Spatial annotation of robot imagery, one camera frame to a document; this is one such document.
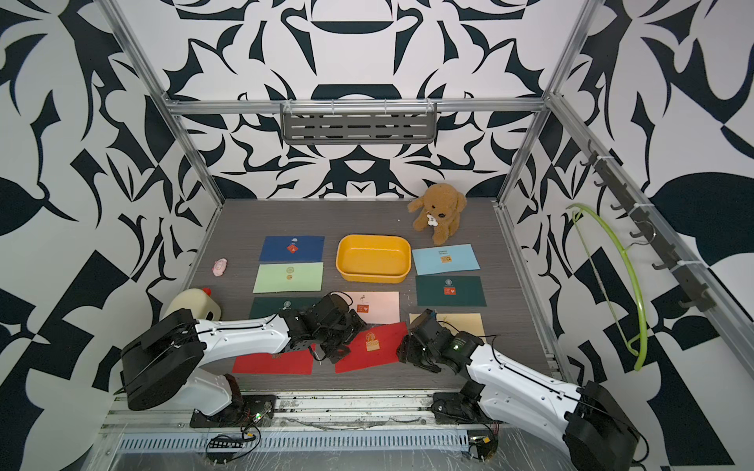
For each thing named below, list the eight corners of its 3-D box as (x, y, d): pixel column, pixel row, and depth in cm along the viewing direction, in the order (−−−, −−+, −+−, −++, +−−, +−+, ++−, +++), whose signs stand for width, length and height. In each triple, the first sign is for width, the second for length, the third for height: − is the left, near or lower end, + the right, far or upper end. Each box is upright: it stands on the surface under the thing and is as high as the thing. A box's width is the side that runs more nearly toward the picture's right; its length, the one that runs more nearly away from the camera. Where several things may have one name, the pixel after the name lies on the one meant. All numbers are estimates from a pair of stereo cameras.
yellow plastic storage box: (335, 284, 99) (333, 272, 93) (339, 246, 109) (337, 233, 103) (410, 285, 99) (413, 273, 93) (407, 247, 109) (409, 234, 103)
